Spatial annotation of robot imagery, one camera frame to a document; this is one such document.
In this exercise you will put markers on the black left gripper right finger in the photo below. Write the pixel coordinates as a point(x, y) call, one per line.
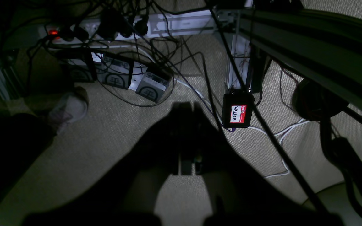
point(239, 195)

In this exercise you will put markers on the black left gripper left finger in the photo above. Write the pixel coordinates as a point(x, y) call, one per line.
point(127, 193)

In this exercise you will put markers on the black box with name sticker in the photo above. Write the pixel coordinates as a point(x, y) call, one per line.
point(237, 110)

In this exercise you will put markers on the white sneaker shoe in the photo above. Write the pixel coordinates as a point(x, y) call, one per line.
point(72, 107)

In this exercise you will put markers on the grey power adapter brick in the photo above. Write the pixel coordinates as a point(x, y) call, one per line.
point(153, 84)

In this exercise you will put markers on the white power strip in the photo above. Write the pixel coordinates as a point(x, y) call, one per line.
point(98, 30)

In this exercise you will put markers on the aluminium table frame leg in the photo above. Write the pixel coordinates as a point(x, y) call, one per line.
point(252, 63)

